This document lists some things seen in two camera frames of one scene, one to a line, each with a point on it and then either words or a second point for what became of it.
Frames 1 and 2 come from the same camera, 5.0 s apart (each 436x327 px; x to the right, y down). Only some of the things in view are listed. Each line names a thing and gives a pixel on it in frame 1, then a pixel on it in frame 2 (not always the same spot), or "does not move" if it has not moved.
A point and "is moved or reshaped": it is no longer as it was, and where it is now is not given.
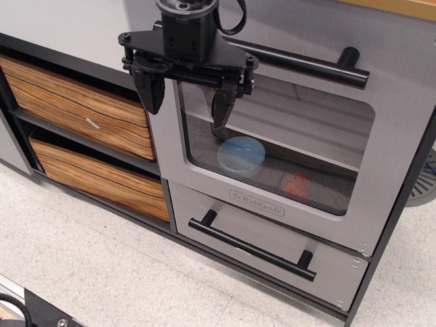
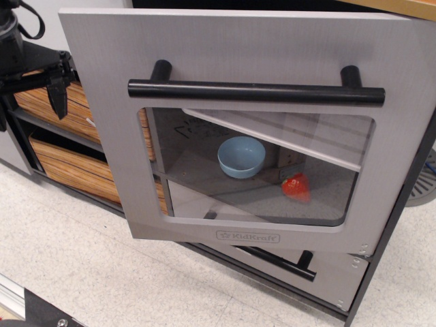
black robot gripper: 186,44 to 26,65
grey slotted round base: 424,187 does not move
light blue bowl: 240,156 does not move
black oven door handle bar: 345,69 to 349,92
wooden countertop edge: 420,9 does not move
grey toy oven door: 304,150 is moved or reshaped
